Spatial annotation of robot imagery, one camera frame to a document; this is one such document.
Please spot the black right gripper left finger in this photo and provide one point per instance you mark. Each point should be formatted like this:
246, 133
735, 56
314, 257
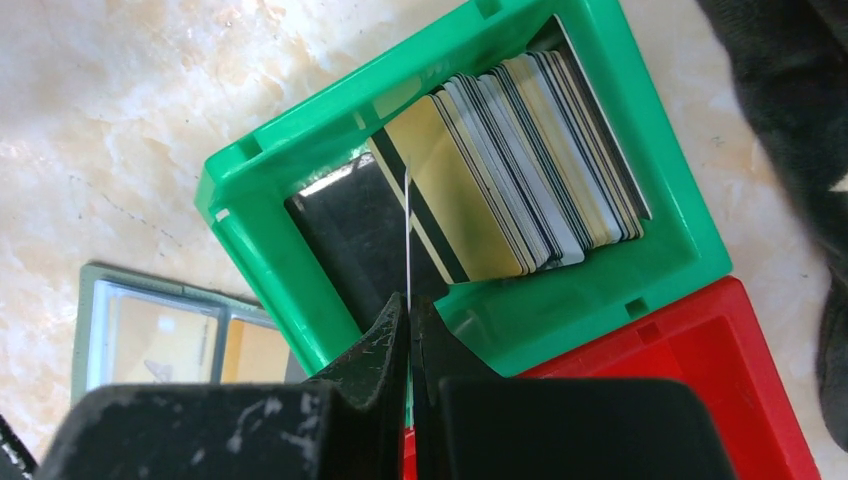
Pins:
345, 422

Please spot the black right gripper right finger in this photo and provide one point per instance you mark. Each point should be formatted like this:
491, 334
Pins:
472, 423

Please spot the mint green card holder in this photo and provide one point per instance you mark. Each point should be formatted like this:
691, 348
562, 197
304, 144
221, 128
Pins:
134, 328

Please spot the thin white card edge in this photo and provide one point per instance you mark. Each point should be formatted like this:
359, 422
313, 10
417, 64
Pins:
408, 227

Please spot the gold card in holder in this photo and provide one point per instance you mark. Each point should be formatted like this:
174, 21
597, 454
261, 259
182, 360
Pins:
253, 353

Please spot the black card in bin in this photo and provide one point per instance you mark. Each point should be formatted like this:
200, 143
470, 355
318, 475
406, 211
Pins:
353, 223

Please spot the stack of cards in bin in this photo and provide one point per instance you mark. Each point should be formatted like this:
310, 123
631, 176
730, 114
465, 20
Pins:
513, 171

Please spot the green plastic bin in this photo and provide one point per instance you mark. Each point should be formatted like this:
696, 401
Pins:
513, 325

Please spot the red plastic bin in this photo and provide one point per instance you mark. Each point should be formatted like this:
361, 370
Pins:
711, 341

